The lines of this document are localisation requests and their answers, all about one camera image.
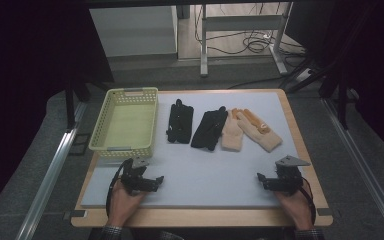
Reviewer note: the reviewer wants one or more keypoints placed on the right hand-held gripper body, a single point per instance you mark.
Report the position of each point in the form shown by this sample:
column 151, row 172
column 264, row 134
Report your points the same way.
column 286, row 178

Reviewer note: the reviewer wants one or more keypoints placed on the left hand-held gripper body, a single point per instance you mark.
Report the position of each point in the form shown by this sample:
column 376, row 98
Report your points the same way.
column 134, row 176

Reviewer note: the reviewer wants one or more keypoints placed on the beige glove with orange fingers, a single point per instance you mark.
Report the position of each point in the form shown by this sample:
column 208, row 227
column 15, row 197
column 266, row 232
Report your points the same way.
column 263, row 135

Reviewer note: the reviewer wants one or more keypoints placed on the pale yellow plastic basket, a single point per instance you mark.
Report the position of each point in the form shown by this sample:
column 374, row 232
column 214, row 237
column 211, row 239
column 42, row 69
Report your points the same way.
column 126, row 126

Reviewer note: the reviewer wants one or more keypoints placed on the plain beige knit glove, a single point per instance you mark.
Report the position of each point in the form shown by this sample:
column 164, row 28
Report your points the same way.
column 231, row 136

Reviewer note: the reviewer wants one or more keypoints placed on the black glove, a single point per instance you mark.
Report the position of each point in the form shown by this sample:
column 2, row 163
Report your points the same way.
column 180, row 123
column 210, row 130

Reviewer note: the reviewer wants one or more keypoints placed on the person's left hand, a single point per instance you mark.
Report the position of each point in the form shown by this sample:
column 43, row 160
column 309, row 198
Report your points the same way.
column 123, row 205

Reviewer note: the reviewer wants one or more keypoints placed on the person's right hand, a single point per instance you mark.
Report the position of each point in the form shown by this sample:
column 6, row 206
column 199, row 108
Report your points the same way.
column 295, row 208

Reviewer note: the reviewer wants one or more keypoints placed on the grey foam mat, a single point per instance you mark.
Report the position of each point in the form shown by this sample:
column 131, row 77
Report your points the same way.
column 206, row 180

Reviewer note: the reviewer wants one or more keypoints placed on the grey table corner clamp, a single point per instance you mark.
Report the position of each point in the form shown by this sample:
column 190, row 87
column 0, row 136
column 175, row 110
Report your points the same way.
column 325, row 211
column 76, row 214

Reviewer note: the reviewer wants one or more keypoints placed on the black floor plate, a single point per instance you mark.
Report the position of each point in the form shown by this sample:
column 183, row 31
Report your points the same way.
column 80, row 144

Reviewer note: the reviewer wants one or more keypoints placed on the black metal stand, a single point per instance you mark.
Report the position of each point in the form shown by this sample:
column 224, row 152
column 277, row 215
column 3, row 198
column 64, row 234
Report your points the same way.
column 342, row 106
column 70, row 106

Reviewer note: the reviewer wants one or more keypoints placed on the white power strip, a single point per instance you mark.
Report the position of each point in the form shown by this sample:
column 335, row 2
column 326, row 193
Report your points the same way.
column 304, row 75

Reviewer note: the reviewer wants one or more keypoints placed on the white cabinet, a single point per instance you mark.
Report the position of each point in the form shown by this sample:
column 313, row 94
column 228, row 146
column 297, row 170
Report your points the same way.
column 133, row 30

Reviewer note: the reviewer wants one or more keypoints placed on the metal floor rail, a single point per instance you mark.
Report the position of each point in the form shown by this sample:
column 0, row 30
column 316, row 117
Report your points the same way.
column 363, row 166
column 46, row 186

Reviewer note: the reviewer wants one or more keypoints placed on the white desk frame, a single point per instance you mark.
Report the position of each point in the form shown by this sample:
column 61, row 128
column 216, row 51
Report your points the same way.
column 240, row 23

